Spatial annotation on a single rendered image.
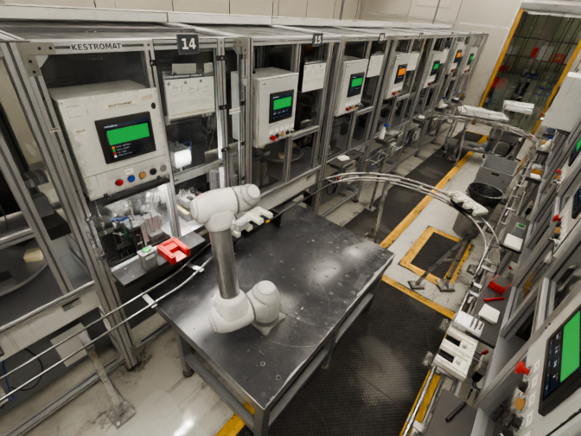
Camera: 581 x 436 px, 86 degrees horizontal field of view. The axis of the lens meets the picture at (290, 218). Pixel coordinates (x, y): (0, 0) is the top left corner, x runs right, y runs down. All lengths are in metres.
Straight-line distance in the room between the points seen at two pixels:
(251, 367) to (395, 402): 1.20
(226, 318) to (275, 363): 0.35
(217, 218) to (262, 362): 0.80
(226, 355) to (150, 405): 0.86
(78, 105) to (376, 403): 2.42
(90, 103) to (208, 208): 0.65
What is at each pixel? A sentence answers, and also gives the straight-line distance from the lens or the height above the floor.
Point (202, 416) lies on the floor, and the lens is 2.42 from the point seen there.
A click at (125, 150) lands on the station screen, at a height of 1.58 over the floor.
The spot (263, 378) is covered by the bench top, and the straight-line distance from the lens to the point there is 1.73.
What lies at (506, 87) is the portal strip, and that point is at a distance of 9.44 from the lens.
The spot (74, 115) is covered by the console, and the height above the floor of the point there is 1.77.
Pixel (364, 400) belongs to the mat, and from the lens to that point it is 2.53.
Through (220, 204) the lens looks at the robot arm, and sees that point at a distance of 1.39.
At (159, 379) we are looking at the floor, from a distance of 2.59.
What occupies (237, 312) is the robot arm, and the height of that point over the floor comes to 0.91.
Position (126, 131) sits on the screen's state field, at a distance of 1.66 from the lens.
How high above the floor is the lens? 2.22
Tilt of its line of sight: 35 degrees down
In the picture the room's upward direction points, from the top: 6 degrees clockwise
